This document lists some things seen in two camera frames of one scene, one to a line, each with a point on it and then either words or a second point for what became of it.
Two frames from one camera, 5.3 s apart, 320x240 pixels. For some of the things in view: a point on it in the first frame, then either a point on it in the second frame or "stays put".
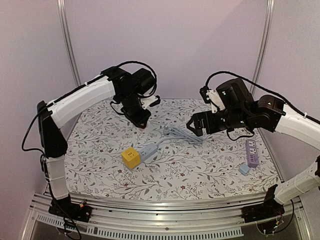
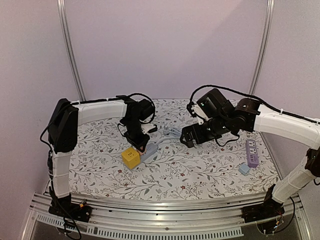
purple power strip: [252, 153] stays put
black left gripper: [140, 119] to [138, 143]
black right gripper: [203, 122] to [189, 132]
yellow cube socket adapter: [131, 158] stays put
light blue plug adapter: [244, 169] stays put
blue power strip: [147, 151] stays put
